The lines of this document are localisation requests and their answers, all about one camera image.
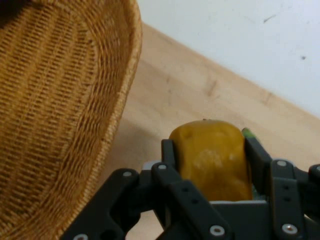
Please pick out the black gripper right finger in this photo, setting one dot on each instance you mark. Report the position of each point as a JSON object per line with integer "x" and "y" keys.
{"x": 282, "y": 195}

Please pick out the woven wicker basket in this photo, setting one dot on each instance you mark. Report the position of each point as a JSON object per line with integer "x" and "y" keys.
{"x": 57, "y": 100}

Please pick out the dark green cucumber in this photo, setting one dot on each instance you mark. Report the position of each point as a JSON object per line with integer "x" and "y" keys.
{"x": 248, "y": 133}

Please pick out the yellow bell pepper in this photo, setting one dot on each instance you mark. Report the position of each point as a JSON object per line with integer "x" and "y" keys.
{"x": 212, "y": 160}

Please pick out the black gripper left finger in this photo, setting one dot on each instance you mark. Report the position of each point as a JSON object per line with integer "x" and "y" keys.
{"x": 180, "y": 200}

